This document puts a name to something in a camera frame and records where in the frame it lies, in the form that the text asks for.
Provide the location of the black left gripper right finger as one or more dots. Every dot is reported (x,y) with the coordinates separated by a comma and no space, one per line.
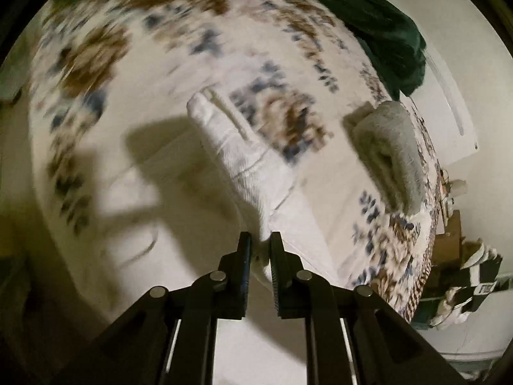
(352,336)

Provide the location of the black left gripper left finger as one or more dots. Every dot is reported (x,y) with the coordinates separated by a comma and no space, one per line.
(169,336)

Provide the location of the white pants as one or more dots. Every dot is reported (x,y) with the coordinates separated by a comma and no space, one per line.
(261,184)

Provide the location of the brown wooden furniture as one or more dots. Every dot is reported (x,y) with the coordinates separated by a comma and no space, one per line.
(447,245)

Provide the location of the black and white garment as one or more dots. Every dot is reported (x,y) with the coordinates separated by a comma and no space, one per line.
(455,290)

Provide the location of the floral patterned bedspread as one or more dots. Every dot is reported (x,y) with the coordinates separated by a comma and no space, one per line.
(126,190)

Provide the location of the folded grey towel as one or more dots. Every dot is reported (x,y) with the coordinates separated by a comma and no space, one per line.
(385,140)

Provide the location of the dark green cloth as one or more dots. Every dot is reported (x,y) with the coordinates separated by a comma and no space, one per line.
(390,39)

